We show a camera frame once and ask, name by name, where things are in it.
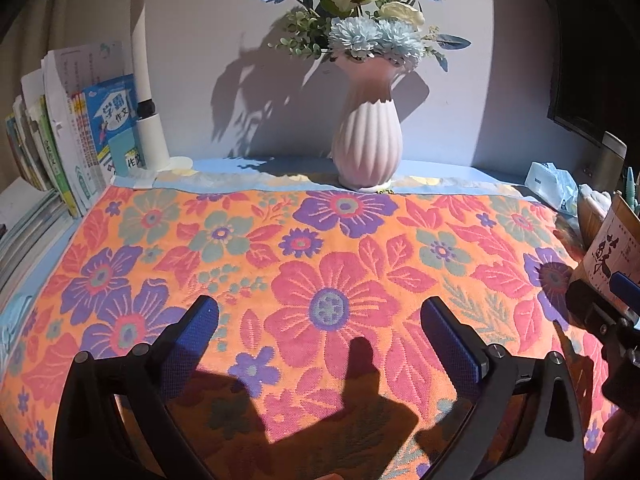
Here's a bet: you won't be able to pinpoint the brown paper pen holder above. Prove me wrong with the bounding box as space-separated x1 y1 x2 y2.
570 192 640 312

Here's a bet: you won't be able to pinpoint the blue tissue pack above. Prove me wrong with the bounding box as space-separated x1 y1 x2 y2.
525 162 578 217

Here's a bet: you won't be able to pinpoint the floral orange table mat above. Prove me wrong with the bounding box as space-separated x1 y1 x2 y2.
1 188 613 479

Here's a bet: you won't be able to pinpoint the stack of flat books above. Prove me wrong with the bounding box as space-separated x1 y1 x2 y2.
0 178 74 310

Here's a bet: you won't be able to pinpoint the black monitor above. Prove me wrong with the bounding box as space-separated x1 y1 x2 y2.
548 0 639 148

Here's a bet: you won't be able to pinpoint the white desk lamp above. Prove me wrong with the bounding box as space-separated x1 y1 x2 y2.
130 0 193 172

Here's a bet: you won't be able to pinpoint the row of upright books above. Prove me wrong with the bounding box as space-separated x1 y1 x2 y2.
21 41 125 217

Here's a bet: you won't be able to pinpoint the blue cover study book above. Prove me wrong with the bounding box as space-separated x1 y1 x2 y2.
80 74 142 183

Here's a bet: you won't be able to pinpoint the pink ribbed vase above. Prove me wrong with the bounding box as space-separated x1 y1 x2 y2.
331 55 402 190

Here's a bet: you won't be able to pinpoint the blue and white artificial flowers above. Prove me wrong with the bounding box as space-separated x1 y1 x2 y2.
260 0 471 72

